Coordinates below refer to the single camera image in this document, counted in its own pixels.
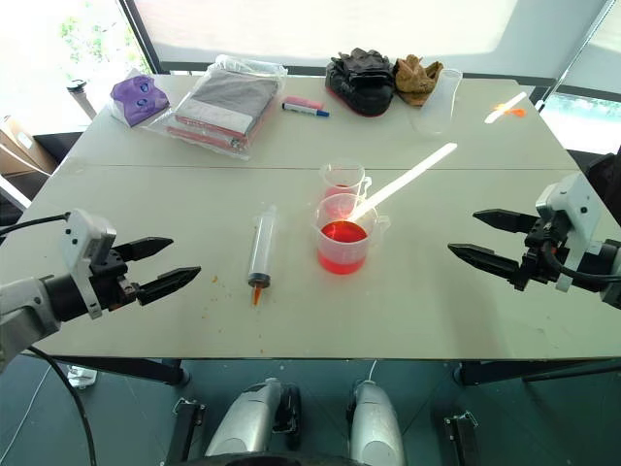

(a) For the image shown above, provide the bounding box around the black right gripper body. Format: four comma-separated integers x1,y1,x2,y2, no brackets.
512,216,576,292

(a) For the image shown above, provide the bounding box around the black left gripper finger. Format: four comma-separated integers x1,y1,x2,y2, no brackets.
136,265,203,307
114,236,175,264

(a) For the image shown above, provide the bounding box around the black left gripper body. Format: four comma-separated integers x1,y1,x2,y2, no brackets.
89,246,147,313

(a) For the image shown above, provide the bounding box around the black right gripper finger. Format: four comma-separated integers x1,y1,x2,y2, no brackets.
473,209,539,237
446,243,524,285

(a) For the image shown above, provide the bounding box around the clear syringe with orange tip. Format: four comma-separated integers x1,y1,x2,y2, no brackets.
246,205,278,308

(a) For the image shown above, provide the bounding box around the beaker with red liquid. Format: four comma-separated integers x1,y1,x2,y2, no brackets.
310,192,392,276

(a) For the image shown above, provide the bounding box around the small plastic beaker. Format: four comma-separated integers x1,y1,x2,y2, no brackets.
318,162,374,201

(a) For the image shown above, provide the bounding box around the orange small scrap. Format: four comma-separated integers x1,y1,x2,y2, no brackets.
490,103,527,119

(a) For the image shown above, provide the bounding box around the clear empty plastic beaker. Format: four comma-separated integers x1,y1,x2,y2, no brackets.
410,68,464,136

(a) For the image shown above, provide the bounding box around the black metal stand foot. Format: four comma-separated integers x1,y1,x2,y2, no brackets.
167,396,207,465
442,411,481,466

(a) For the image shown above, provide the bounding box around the purple plastic bag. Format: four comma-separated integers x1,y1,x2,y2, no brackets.
109,67,172,129

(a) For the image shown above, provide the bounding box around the cardboard box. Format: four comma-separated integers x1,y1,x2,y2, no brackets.
0,115,58,177

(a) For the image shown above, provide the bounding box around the silver left robot leg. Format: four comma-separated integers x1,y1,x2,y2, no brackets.
205,377,302,460

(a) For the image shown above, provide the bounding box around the silver robot leg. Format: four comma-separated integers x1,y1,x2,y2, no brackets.
345,378,406,466
205,377,302,460

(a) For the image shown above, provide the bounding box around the plastic bag with grey cloth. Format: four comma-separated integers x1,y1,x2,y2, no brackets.
147,53,288,162

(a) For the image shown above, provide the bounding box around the white cylinder with black cap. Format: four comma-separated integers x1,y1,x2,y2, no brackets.
66,77,97,120

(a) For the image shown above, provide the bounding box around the brown crumpled cloth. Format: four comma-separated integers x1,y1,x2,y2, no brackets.
391,53,445,107

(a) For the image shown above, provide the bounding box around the silver right robot leg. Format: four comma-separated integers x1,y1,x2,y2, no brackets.
345,378,406,466

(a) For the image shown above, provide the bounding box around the black cloth bundle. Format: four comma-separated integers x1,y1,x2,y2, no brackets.
324,47,395,117

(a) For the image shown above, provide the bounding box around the blue capped marker pen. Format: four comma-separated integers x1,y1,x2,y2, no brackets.
281,101,331,118

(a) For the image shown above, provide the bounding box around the pink whiteboard eraser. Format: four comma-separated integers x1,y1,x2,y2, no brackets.
283,95,324,111

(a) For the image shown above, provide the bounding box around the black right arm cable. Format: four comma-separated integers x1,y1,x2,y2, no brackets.
541,237,621,286

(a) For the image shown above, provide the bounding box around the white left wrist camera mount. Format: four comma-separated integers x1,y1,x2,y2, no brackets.
59,209,118,320

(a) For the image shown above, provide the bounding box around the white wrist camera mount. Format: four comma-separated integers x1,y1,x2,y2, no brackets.
535,172,604,293
59,209,118,320

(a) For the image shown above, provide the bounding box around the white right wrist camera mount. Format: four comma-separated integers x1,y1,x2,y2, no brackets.
535,172,604,293

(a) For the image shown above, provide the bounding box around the black table frame bar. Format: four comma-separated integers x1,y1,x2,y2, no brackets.
454,358,621,387
48,356,190,387

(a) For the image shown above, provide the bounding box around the white floor cable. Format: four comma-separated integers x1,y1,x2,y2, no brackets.
0,361,54,446

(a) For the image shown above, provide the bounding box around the black window frame post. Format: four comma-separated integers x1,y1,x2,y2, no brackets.
118,0,166,77

